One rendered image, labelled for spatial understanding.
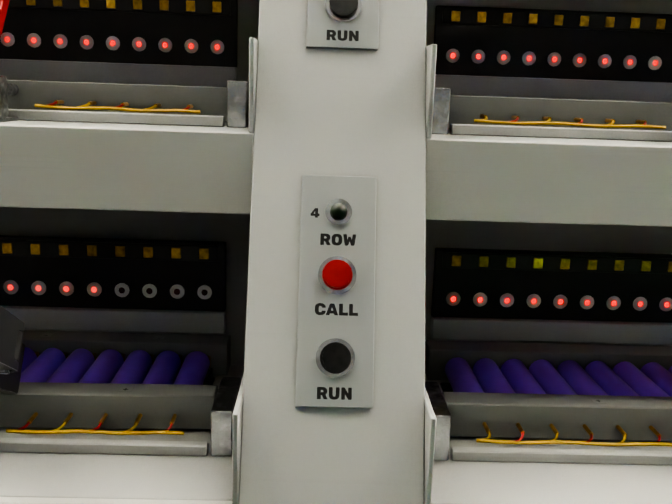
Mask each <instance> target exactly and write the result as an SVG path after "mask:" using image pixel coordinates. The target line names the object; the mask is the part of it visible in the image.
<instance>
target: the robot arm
mask: <svg viewBox="0 0 672 504"><path fill-rule="evenodd" d="M24 325H25V323H24V322H22V321H21V320H20V319H18V318H17V317H16V316H14V315H13V314H11V313H10V312H9V311H7V310H6V309H5V308H3V307H2V306H0V392H1V393H6V394H17V393H18V390H19V384H20V377H21V370H22V363H23V357H24V350H25V344H24V343H22V339H23V332H24Z"/></svg>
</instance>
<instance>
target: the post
mask: <svg viewBox="0 0 672 504"><path fill-rule="evenodd" d="M307 10H308V0H260V4H259V28H258V51H257V75H256V99H255V122H254V146H253V169H252V193H251V216H250V240H249V263H248V287H247V310H246V334H245V358H244V381H243V405H242V428H241V452H240V475H239V499H238V504H424V498H425V248H426V0H379V48H378V50H359V49H331V48H307V47H306V41H307ZM302 175H329V176H361V177H376V178H377V182H376V249H375V317H374V384H373V408H341V407H296V406H295V392H296V360H297V328H298V297H299V265H300V233H301V201H302Z"/></svg>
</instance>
